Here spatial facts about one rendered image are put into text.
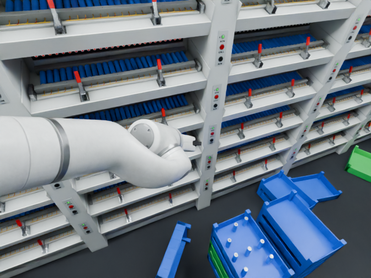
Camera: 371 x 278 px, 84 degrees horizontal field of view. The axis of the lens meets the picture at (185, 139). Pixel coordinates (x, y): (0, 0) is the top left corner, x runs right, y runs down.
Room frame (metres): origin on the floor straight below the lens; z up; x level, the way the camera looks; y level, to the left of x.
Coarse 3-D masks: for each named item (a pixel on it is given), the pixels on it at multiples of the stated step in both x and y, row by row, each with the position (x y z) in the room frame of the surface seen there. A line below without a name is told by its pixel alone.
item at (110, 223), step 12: (168, 192) 0.76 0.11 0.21; (180, 192) 0.78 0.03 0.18; (192, 192) 0.79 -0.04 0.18; (132, 204) 0.68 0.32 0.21; (144, 204) 0.69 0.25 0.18; (156, 204) 0.70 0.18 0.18; (168, 204) 0.70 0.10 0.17; (180, 204) 0.71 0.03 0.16; (96, 216) 0.59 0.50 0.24; (108, 216) 0.61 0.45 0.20; (120, 216) 0.62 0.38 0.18; (132, 216) 0.62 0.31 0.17; (144, 216) 0.63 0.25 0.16; (108, 228) 0.55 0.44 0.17
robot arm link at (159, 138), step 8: (144, 120) 0.36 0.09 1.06; (136, 128) 0.35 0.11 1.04; (144, 128) 0.35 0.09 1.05; (152, 128) 0.35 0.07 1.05; (160, 128) 0.36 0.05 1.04; (168, 128) 0.40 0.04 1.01; (136, 136) 0.34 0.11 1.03; (144, 136) 0.34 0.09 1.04; (152, 136) 0.33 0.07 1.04; (160, 136) 0.33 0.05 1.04; (168, 136) 0.36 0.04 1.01; (176, 136) 0.40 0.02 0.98; (144, 144) 0.32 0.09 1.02; (152, 144) 0.32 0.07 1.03; (160, 144) 0.33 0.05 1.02; (168, 144) 0.35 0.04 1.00; (176, 144) 0.36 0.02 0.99; (160, 152) 0.33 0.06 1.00
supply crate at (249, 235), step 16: (224, 224) 0.48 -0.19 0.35; (240, 224) 0.50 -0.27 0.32; (256, 224) 0.47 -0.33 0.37; (224, 240) 0.42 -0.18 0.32; (240, 240) 0.42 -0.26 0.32; (256, 240) 0.42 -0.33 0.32; (224, 256) 0.35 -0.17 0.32; (240, 256) 0.35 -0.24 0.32; (256, 256) 0.35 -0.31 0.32; (240, 272) 0.29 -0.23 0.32; (256, 272) 0.29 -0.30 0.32; (272, 272) 0.29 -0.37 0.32; (288, 272) 0.27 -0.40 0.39
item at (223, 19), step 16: (224, 16) 0.78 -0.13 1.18; (208, 48) 0.77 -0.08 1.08; (208, 64) 0.76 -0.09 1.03; (224, 64) 0.79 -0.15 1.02; (208, 80) 0.76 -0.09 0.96; (224, 80) 0.79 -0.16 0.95; (208, 96) 0.76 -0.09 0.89; (224, 96) 0.79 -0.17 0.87; (208, 112) 0.77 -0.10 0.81; (208, 128) 0.77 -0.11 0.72; (208, 176) 0.78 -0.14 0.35; (208, 192) 0.79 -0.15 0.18
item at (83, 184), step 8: (192, 152) 0.76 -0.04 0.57; (200, 152) 0.76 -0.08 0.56; (88, 176) 0.59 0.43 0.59; (96, 176) 0.60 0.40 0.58; (104, 176) 0.60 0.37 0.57; (112, 176) 0.60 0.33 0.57; (72, 184) 0.52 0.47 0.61; (80, 184) 0.56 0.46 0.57; (88, 184) 0.56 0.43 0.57; (96, 184) 0.56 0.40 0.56; (104, 184) 0.57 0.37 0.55; (112, 184) 0.59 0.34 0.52; (80, 192) 0.53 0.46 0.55
